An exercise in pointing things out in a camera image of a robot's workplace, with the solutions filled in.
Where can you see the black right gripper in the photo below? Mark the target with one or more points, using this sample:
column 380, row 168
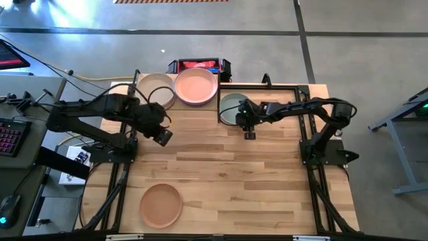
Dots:
column 247, row 117

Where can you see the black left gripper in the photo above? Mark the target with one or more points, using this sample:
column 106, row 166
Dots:
column 152, row 117

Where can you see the teal plate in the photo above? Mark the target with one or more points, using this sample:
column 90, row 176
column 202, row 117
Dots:
column 230, row 100

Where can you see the light grey beige plate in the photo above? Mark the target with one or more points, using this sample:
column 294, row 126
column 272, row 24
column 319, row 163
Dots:
column 152, row 80

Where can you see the pink plate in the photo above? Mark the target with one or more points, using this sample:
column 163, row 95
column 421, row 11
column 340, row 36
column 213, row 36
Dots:
column 195, row 85

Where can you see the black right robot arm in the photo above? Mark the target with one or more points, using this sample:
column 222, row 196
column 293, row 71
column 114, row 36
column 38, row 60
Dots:
column 301, row 105

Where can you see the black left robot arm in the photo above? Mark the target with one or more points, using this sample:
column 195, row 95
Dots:
column 83, row 107

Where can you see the small black table clamp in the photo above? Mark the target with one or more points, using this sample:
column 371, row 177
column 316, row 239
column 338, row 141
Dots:
column 266, row 79

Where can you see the terracotta brown plate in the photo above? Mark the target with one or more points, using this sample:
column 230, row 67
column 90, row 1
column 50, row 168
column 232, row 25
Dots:
column 160, row 205

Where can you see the red and black tool case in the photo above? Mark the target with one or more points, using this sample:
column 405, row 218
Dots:
column 197, row 63

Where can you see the white cardboard box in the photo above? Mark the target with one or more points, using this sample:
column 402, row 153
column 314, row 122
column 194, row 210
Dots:
column 72, row 154

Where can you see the black flat bar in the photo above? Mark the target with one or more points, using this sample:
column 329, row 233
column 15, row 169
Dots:
column 60, row 162

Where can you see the black desk clamp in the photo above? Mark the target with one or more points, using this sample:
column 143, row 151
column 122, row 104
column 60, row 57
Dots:
column 25, row 103
column 8, row 97

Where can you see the grey metal stand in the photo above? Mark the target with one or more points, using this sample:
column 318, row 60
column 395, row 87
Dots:
column 399, row 154

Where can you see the black backlit keyboard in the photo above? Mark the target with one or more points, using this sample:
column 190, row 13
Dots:
column 11, row 137

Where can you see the grey side desk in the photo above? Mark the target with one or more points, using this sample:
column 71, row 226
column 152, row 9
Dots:
column 20, row 82

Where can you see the black computer mouse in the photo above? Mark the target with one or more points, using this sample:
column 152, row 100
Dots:
column 9, row 209

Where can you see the black computer monitor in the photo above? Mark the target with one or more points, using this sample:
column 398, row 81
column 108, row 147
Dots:
column 11, row 57

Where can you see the wooden shelf with black frame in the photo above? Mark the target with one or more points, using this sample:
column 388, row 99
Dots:
column 197, row 108

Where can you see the black aluminium rail frame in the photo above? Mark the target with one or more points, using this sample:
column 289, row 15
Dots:
column 284, row 87
column 121, row 201

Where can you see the white bracket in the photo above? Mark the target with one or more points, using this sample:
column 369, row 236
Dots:
column 123, row 237
column 311, row 238

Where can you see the black front frame bar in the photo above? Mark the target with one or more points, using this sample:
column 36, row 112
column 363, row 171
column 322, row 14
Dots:
column 214, row 238

